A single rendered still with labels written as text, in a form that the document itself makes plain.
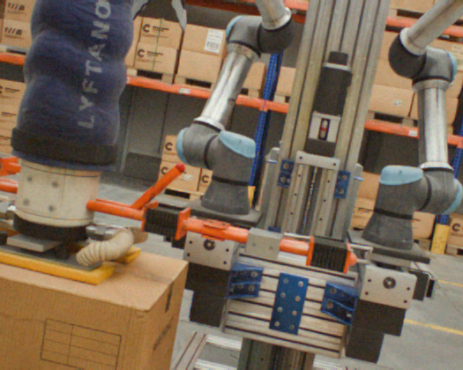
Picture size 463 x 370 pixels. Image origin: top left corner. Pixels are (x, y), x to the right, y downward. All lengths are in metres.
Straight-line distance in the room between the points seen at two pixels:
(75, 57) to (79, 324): 0.52
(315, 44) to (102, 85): 0.88
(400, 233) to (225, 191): 0.52
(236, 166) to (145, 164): 8.21
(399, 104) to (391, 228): 6.74
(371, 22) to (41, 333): 1.33
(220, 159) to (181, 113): 8.17
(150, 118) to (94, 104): 8.80
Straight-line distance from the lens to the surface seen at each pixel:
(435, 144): 1.91
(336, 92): 1.85
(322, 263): 1.24
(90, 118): 1.25
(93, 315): 1.16
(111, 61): 1.28
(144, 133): 10.08
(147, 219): 1.26
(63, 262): 1.25
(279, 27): 1.88
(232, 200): 1.76
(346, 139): 1.93
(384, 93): 8.46
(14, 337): 1.24
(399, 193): 1.77
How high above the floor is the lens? 1.32
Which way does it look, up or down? 7 degrees down
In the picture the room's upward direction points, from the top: 11 degrees clockwise
